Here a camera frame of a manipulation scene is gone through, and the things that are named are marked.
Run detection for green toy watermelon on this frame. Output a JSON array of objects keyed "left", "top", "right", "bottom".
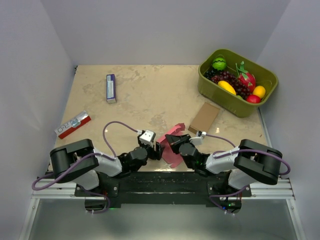
[{"left": 211, "top": 57, "right": 227, "bottom": 71}]

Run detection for red toy apple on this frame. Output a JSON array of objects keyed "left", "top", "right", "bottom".
[{"left": 246, "top": 94, "right": 261, "bottom": 104}]

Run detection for olive green plastic bin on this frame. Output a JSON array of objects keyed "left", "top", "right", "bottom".
[{"left": 197, "top": 48, "right": 279, "bottom": 118}]

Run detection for orange toy lemon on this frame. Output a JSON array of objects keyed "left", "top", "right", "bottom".
[{"left": 252, "top": 85, "right": 266, "bottom": 99}]

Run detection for brown cardboard box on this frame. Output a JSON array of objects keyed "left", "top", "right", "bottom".
[{"left": 188, "top": 102, "right": 220, "bottom": 134}]

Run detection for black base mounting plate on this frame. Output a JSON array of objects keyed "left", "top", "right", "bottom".
[{"left": 74, "top": 171, "right": 239, "bottom": 210}]

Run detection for aluminium frame rail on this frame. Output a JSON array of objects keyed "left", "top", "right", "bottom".
[{"left": 31, "top": 109, "right": 297, "bottom": 208}]

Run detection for yellow toy mango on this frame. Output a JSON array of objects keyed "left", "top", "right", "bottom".
[{"left": 217, "top": 80, "right": 237, "bottom": 96}]

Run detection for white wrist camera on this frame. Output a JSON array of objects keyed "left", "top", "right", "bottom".
[
  {"left": 190, "top": 131, "right": 207, "bottom": 146},
  {"left": 138, "top": 130, "right": 156, "bottom": 147}
]

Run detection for red toy dragon fruit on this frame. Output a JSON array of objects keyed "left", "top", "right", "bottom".
[{"left": 235, "top": 61, "right": 256, "bottom": 93}]

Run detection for red white toothpaste box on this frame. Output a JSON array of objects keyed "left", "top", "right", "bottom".
[{"left": 54, "top": 111, "right": 92, "bottom": 139}]

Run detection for dark purple toy grapes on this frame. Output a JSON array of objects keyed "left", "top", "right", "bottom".
[{"left": 204, "top": 69, "right": 251, "bottom": 100}]

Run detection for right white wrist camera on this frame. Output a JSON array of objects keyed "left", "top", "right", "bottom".
[{"left": 190, "top": 131, "right": 207, "bottom": 146}]

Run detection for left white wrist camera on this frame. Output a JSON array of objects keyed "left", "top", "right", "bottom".
[{"left": 138, "top": 130, "right": 156, "bottom": 147}]

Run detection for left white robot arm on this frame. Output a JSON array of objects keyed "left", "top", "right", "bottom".
[{"left": 50, "top": 139, "right": 165, "bottom": 196}]

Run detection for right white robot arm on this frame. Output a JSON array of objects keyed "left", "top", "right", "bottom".
[{"left": 165, "top": 131, "right": 291, "bottom": 197}]

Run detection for purple toothpaste box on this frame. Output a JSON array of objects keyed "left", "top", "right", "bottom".
[{"left": 106, "top": 74, "right": 117, "bottom": 104}]

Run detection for pink paper box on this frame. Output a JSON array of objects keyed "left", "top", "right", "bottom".
[{"left": 156, "top": 123, "right": 186, "bottom": 169}]

